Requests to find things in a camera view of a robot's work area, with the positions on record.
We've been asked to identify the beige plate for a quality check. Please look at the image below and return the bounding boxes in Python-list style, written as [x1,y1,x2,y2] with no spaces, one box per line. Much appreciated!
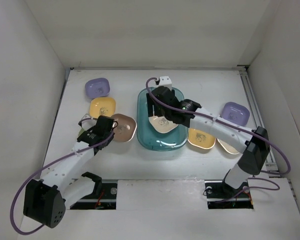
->
[148,116,178,134]

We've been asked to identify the green plate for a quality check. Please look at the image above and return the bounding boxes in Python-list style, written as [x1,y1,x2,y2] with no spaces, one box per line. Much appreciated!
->
[78,128,85,136]

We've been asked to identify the yellow plate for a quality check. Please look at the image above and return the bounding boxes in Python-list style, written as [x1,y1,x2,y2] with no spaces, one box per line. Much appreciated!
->
[89,97,116,118]
[187,128,216,150]

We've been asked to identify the brown plate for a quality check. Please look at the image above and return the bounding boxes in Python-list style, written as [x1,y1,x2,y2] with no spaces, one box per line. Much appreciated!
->
[111,113,137,143]

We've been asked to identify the purple plate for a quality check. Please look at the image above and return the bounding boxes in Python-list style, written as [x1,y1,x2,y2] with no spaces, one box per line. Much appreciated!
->
[220,102,250,127]
[84,77,110,99]

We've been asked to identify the cream plate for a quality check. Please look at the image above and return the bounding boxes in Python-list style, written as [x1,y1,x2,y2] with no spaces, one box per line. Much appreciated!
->
[216,138,240,155]

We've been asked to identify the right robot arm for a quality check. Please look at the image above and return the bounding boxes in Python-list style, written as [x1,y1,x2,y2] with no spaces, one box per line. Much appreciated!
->
[147,86,270,197]

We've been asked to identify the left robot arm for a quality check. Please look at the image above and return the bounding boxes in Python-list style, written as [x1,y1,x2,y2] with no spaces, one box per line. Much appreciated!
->
[23,116,118,228]

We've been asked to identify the teal plastic bin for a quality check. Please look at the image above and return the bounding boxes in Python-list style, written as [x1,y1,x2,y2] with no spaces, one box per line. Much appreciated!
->
[136,89,188,152]

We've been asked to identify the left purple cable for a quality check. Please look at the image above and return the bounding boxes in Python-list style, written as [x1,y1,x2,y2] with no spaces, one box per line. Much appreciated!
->
[9,117,116,235]

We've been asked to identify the purple cable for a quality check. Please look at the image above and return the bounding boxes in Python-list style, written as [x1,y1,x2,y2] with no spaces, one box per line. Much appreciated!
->
[145,76,292,203]
[9,117,116,235]

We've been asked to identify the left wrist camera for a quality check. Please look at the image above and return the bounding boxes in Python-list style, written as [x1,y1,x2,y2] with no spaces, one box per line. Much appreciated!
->
[78,114,97,130]

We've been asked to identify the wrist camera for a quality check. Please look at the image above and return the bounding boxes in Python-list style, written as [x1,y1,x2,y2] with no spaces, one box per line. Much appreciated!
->
[78,114,97,130]
[155,76,172,90]

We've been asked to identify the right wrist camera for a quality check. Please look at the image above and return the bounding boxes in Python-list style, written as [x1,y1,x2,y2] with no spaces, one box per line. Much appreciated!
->
[155,76,172,90]

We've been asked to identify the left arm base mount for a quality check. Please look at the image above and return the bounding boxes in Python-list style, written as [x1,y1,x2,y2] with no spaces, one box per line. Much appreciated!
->
[69,172,118,210]

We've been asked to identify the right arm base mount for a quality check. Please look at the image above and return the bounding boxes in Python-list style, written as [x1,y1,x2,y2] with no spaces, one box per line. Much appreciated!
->
[203,180,254,210]

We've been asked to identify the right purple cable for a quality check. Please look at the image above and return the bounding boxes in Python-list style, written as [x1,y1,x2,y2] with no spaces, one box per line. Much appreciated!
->
[145,76,292,203]

